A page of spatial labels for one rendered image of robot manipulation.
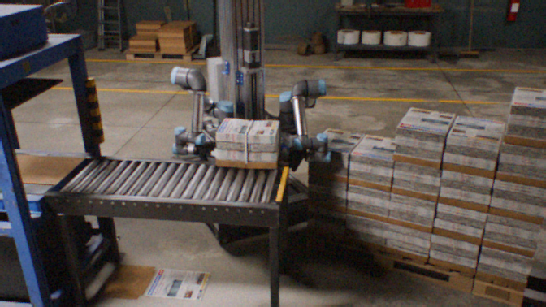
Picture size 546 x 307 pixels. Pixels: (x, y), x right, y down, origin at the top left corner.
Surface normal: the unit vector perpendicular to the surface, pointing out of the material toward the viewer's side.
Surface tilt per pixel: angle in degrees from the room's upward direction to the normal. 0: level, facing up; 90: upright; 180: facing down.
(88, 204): 90
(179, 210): 90
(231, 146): 87
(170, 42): 90
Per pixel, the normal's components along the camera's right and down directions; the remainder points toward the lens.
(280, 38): -0.12, 0.42
